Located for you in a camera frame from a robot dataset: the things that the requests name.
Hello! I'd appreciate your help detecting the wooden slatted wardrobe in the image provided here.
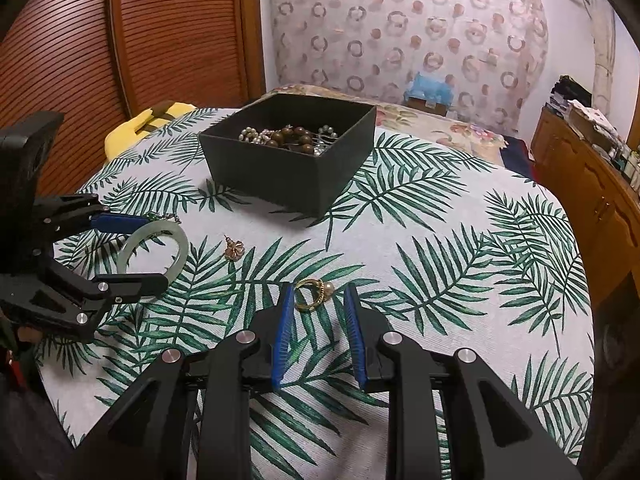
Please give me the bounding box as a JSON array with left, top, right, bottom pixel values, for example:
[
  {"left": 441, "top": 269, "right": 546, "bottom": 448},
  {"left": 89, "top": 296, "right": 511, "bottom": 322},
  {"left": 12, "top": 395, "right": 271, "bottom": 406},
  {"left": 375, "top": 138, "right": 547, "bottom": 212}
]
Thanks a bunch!
[{"left": 1, "top": 0, "right": 266, "bottom": 195}]

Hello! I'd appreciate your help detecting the small rose gold brooch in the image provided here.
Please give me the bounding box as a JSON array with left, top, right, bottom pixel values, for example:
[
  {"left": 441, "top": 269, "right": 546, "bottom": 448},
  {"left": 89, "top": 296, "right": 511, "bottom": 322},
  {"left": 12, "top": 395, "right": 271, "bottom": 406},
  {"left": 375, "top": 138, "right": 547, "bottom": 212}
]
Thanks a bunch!
[{"left": 224, "top": 236, "right": 245, "bottom": 262}]

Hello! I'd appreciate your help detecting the circle patterned curtain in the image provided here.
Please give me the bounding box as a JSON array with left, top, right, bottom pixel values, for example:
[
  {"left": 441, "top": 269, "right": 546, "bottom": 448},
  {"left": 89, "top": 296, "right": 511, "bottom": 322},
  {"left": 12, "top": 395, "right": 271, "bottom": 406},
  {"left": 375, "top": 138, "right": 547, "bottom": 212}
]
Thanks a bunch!
[{"left": 270, "top": 0, "right": 548, "bottom": 136}]

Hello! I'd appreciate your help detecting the brown wooden bead bracelet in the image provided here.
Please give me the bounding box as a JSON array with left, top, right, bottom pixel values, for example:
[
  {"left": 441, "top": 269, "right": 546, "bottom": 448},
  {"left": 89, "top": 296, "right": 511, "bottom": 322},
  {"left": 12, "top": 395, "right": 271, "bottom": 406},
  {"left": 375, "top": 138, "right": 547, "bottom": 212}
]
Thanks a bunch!
[{"left": 259, "top": 123, "right": 321, "bottom": 156}]

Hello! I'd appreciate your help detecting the floral bed quilt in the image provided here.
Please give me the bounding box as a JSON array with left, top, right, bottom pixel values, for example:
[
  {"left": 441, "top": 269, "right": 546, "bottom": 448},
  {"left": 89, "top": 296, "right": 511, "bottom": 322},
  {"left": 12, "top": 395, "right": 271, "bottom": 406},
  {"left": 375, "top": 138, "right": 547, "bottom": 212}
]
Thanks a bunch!
[{"left": 265, "top": 84, "right": 536, "bottom": 181}]

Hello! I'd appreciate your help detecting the white pearl necklace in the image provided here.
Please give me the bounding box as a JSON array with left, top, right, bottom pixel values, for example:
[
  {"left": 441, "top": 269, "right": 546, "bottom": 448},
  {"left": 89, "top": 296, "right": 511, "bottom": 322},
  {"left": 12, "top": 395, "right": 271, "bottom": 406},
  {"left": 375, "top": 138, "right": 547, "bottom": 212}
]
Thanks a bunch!
[{"left": 237, "top": 123, "right": 340, "bottom": 154}]

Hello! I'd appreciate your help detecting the palm leaf print blanket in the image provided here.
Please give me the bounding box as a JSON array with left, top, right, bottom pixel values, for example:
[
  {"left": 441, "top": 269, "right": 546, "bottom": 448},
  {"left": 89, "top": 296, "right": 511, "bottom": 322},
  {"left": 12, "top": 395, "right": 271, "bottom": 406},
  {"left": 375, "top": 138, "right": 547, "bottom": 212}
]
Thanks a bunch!
[{"left": 38, "top": 108, "right": 593, "bottom": 479}]

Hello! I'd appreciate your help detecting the wooden sideboard cabinet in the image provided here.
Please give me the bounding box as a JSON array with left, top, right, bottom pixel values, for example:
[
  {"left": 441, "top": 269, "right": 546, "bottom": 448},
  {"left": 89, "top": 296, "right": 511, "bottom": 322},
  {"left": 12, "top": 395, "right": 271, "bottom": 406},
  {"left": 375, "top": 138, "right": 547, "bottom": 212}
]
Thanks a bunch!
[{"left": 528, "top": 104, "right": 640, "bottom": 351}]

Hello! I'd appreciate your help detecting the yellow plush toy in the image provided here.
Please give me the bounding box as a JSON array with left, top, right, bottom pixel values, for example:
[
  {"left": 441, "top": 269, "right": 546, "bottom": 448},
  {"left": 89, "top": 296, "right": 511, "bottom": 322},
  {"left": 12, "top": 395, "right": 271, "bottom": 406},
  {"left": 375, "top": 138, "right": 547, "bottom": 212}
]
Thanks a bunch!
[{"left": 104, "top": 101, "right": 195, "bottom": 162}]

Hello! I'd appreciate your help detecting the blue bag on box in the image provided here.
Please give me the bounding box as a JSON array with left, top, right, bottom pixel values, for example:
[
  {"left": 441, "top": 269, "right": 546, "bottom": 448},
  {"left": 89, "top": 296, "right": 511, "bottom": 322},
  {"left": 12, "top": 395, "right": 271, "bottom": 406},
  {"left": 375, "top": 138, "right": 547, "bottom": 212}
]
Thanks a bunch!
[{"left": 404, "top": 73, "right": 454, "bottom": 115}]

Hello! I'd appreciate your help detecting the beige side curtain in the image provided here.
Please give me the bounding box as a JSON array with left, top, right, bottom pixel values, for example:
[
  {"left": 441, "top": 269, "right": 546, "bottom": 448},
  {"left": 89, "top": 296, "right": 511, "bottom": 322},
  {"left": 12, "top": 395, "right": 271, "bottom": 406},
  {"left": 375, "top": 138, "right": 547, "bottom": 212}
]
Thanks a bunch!
[{"left": 582, "top": 0, "right": 616, "bottom": 116}]

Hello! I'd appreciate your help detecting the pale jade bangle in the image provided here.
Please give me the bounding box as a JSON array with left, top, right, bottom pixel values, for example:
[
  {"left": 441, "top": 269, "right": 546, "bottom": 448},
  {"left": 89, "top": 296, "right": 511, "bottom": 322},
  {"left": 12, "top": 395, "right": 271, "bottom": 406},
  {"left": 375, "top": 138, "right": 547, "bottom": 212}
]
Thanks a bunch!
[{"left": 116, "top": 220, "right": 190, "bottom": 300}]

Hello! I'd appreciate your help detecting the black jewelry box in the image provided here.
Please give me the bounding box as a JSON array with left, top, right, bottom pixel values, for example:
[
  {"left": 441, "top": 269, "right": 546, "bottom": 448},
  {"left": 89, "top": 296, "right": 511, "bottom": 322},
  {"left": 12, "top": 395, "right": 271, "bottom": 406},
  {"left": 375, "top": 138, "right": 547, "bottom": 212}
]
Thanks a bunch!
[{"left": 198, "top": 93, "right": 376, "bottom": 218}]

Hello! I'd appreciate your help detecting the stack of papers and clothes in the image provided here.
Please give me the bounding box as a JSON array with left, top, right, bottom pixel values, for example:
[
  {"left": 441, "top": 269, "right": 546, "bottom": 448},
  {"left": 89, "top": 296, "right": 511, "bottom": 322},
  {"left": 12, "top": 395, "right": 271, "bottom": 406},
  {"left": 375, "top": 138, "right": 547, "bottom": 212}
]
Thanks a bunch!
[{"left": 547, "top": 75, "right": 624, "bottom": 154}]

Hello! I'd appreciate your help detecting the gold pearl ring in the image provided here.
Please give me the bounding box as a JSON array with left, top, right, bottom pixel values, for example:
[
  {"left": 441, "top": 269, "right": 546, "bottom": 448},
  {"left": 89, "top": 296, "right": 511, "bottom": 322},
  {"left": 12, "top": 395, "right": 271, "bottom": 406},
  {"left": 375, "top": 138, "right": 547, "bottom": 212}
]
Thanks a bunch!
[{"left": 292, "top": 277, "right": 338, "bottom": 314}]

